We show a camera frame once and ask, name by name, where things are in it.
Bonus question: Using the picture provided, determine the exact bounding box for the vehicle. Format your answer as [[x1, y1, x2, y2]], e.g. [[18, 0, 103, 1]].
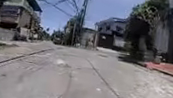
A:
[[51, 35, 64, 46]]

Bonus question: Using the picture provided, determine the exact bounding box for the tree with climbing plants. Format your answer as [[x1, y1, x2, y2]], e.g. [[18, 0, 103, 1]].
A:
[[118, 0, 172, 67]]

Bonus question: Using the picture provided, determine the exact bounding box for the utility pole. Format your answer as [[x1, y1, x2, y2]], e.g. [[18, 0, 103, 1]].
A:
[[72, 0, 91, 49]]

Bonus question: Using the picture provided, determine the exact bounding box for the dark-roofed building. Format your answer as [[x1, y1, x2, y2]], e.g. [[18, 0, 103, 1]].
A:
[[91, 13, 131, 52]]

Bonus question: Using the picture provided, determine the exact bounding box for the grey concrete road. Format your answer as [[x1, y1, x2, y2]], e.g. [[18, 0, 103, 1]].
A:
[[0, 30, 173, 98]]

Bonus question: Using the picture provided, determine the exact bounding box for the small grey building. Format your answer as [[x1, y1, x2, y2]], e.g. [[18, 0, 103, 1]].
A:
[[77, 26, 101, 52]]

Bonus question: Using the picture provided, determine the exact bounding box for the building with dark roof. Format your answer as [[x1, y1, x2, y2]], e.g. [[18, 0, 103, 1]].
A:
[[0, 0, 47, 44]]

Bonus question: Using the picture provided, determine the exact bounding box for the concrete strip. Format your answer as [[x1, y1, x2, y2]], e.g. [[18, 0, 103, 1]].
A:
[[0, 34, 57, 87]]

